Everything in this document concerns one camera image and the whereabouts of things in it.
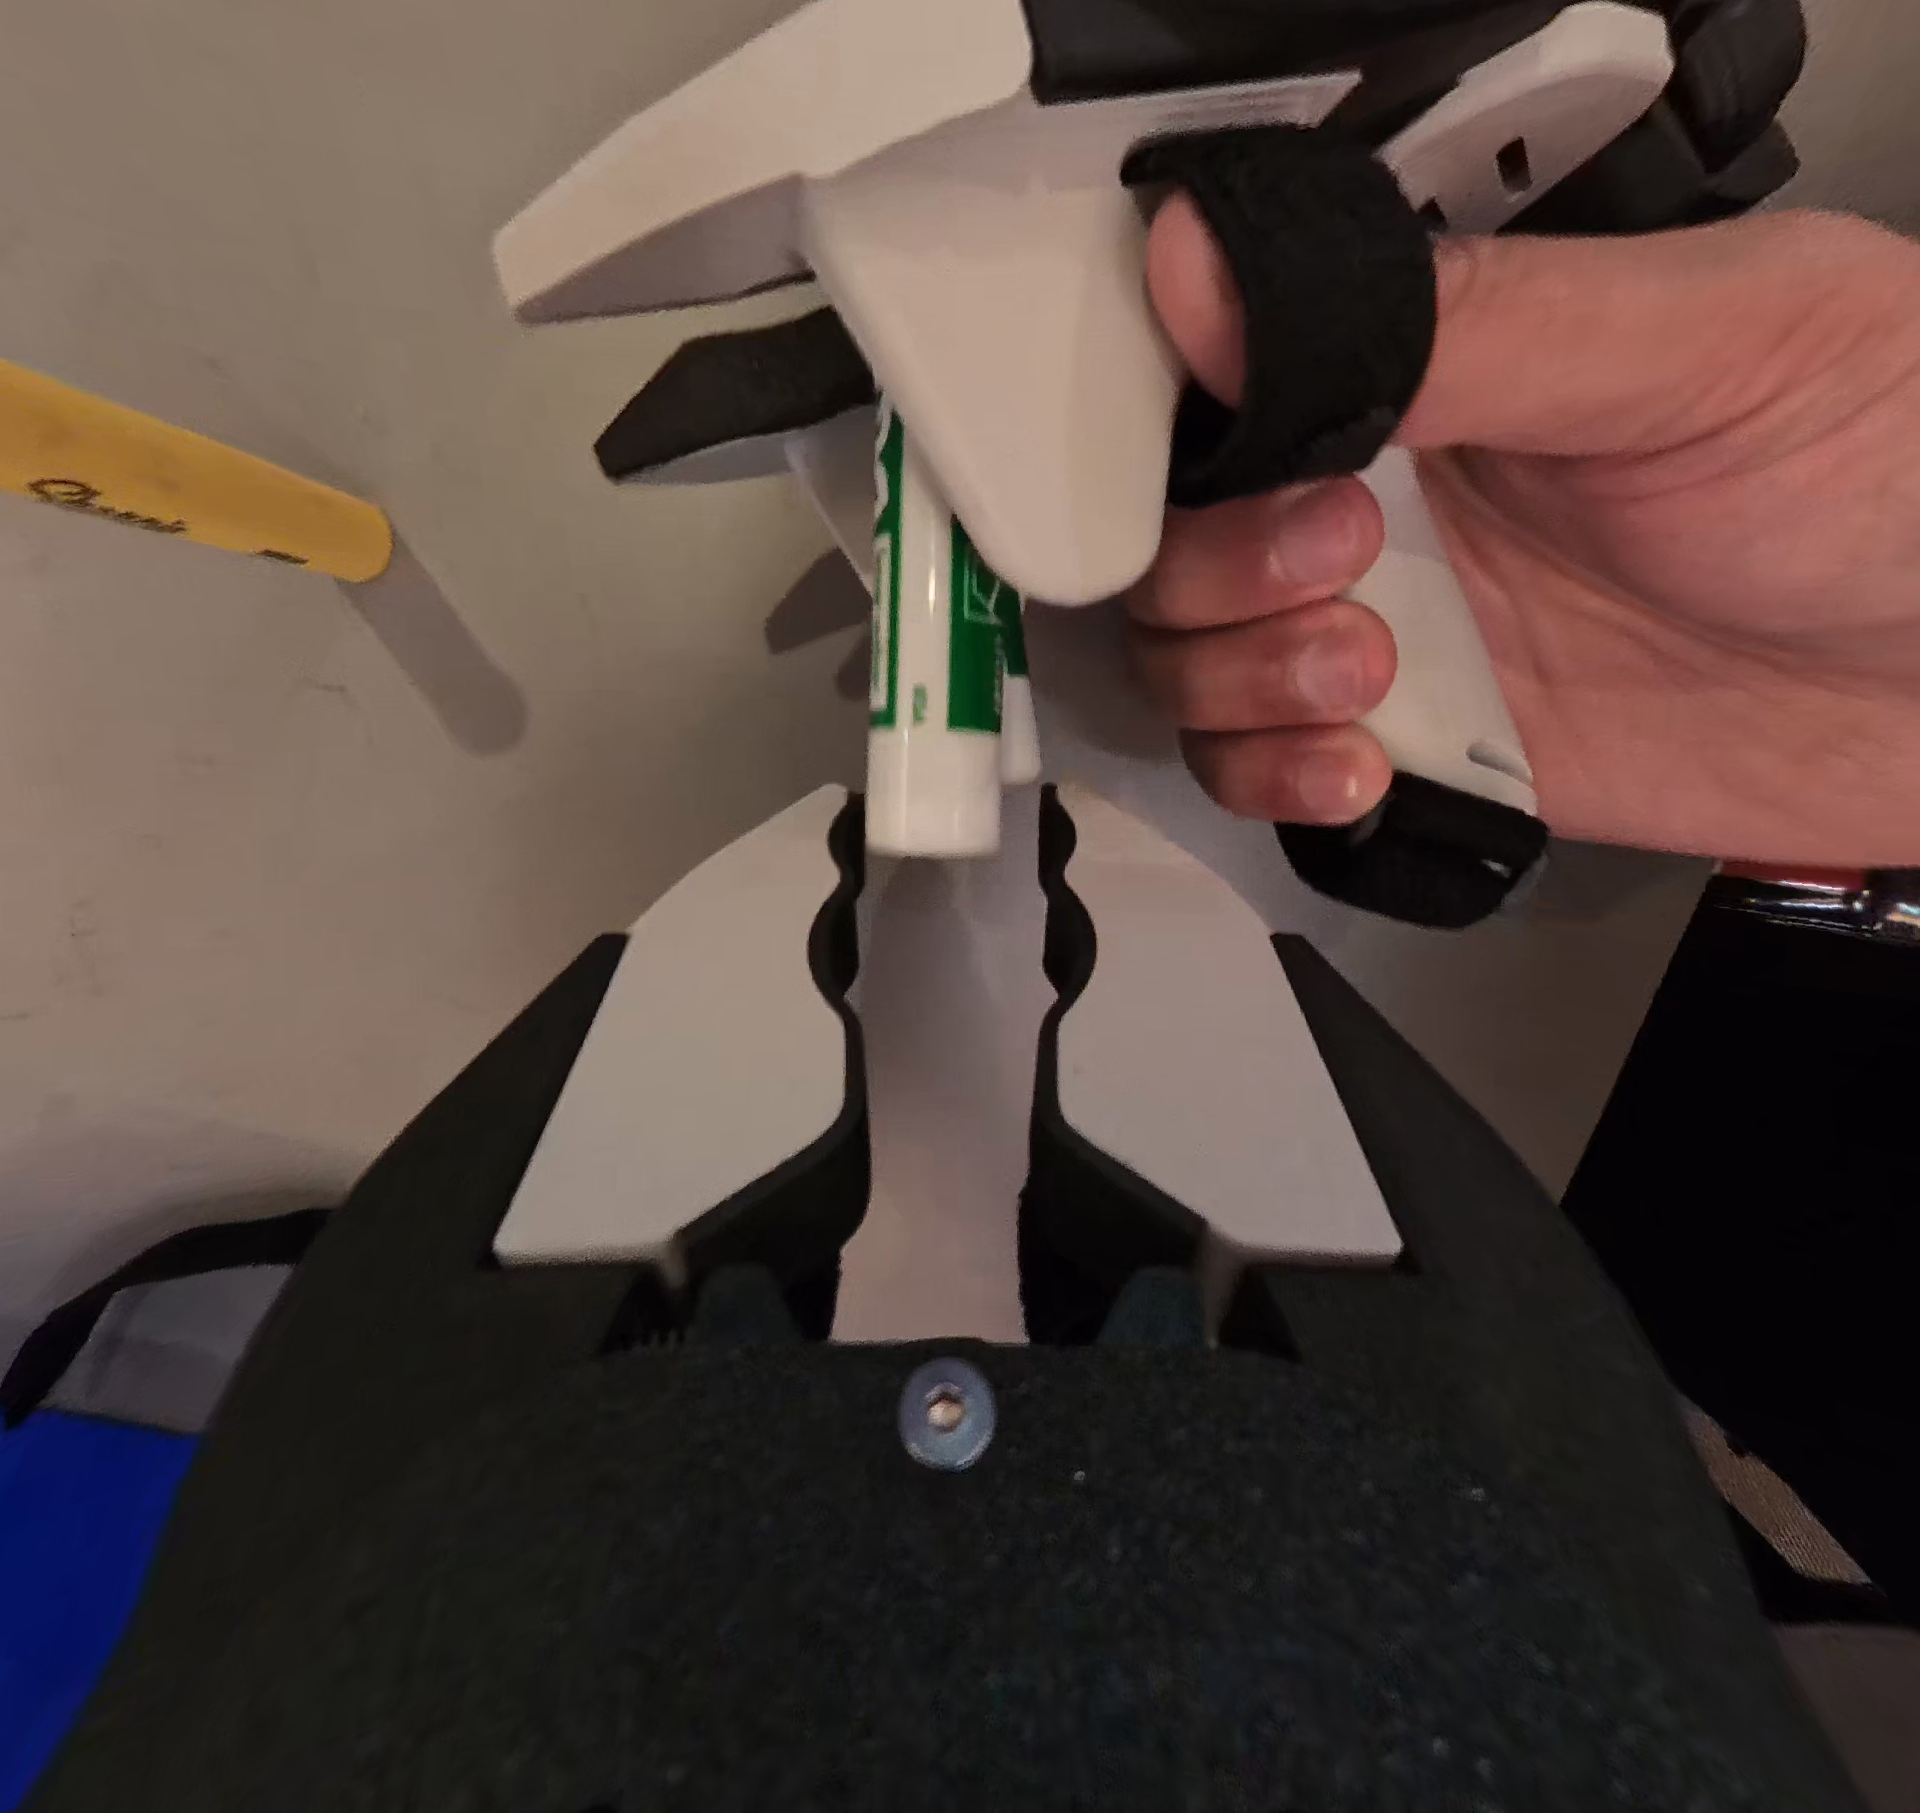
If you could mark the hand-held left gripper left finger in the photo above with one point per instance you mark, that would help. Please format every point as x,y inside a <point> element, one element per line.
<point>704,1062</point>

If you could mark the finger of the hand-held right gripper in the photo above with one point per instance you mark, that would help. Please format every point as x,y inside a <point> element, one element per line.
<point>750,178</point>
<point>720,402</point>

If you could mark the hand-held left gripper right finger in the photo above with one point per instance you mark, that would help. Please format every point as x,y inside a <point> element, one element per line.
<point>1201,1062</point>

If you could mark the green dry erase marker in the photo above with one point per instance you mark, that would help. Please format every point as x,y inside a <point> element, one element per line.
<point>933,732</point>
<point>1023,732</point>

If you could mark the person's right hand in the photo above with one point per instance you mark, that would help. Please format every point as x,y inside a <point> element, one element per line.
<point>1651,523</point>

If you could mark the yellow highlighter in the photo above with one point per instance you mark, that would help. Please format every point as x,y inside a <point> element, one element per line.
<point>224,478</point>

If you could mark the blue container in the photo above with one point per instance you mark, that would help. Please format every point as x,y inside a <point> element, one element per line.
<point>74,1587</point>

